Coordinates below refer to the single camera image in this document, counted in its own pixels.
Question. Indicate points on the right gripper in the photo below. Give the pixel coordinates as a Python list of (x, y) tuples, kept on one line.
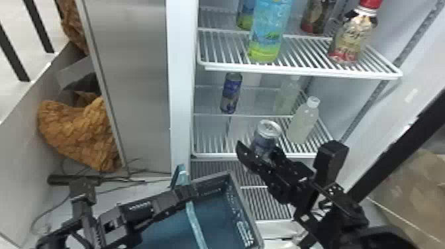
[(292, 184)]

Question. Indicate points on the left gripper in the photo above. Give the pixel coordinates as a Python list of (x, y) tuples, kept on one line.
[(114, 226)]

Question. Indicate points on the silver blue can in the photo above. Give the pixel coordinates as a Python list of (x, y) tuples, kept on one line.
[(267, 134)]

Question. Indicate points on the blue basket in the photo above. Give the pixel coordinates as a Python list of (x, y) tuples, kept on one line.
[(222, 219)]

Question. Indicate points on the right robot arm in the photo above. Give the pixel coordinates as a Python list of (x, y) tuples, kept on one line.
[(344, 222)]

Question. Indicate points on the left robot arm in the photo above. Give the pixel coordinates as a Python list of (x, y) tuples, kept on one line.
[(66, 236)]

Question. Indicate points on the clear bottle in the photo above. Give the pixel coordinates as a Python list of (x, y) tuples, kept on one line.
[(287, 97), (303, 121)]

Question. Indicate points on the black rod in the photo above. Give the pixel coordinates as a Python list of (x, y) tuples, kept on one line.
[(69, 179)]

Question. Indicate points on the white fridge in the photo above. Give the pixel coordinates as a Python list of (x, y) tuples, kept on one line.
[(180, 87)]

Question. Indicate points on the large green bottle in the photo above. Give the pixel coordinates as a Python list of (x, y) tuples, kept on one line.
[(267, 31)]

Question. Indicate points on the fridge door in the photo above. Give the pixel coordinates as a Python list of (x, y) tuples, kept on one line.
[(399, 146)]

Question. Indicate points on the small green bottle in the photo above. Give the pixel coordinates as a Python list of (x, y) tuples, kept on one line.
[(244, 15)]

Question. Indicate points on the beige bottle with red cap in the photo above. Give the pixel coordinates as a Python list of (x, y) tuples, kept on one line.
[(349, 38)]

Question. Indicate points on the dark red bottle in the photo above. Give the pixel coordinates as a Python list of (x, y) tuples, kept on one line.
[(314, 17)]

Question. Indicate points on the cardboard box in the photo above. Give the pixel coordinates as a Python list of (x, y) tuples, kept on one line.
[(413, 198)]

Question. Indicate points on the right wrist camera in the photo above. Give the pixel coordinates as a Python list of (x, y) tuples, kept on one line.
[(330, 161)]

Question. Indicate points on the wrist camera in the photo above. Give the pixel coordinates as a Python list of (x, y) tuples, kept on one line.
[(83, 191), (330, 161)]

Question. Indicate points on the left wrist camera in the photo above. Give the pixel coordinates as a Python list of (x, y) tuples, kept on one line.
[(83, 191)]

